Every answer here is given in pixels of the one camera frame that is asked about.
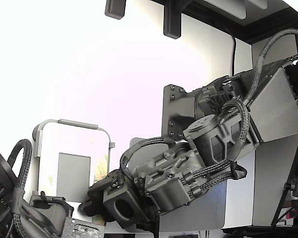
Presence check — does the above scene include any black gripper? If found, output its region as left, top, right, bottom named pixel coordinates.
left=29, top=170, right=122, bottom=234

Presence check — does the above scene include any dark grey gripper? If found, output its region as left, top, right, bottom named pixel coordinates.
left=119, top=142, right=204, bottom=214

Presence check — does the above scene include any tan liner scrap green print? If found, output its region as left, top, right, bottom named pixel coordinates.
left=93, top=213, right=106, bottom=224

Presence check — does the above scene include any grey perforated plate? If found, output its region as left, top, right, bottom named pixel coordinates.
left=62, top=216, right=107, bottom=238

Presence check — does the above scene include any grey fixture stand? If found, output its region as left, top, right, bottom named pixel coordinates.
left=32, top=119, right=116, bottom=206

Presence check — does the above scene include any black wrist camera cube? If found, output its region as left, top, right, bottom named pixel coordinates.
left=103, top=189, right=136, bottom=228

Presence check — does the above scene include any black braided cable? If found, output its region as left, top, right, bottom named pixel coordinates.
left=223, top=28, right=298, bottom=152
left=7, top=138, right=33, bottom=199
left=119, top=135, right=176, bottom=183
left=186, top=160, right=248, bottom=199

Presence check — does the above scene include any thin black cable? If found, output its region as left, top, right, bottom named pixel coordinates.
left=224, top=27, right=237, bottom=76

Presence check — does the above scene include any long black bracket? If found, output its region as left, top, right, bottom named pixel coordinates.
left=163, top=0, right=182, bottom=40

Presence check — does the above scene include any short black bracket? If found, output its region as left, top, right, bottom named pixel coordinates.
left=104, top=0, right=127, bottom=20

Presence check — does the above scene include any black overhead frame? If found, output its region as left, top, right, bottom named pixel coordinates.
left=149, top=0, right=298, bottom=45

